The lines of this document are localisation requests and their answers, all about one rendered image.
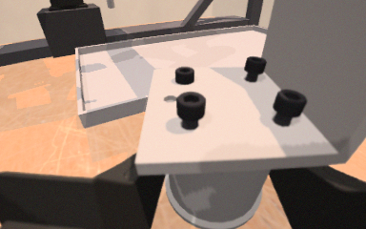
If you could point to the black metal overhead frame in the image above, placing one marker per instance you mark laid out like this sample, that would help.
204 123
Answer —
253 12

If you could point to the blue electric screwdriver barrel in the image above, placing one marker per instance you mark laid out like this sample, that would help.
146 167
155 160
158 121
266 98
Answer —
110 4

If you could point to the black socket-head screw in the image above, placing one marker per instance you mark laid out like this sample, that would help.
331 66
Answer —
288 104
254 66
184 75
190 107

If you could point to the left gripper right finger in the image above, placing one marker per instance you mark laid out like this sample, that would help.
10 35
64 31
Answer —
320 197

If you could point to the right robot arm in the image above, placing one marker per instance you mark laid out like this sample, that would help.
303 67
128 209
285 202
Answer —
67 4

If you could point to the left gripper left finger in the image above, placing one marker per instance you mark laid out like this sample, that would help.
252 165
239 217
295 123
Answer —
121 199

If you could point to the grey cylinder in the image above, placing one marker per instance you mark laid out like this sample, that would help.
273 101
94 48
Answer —
225 200

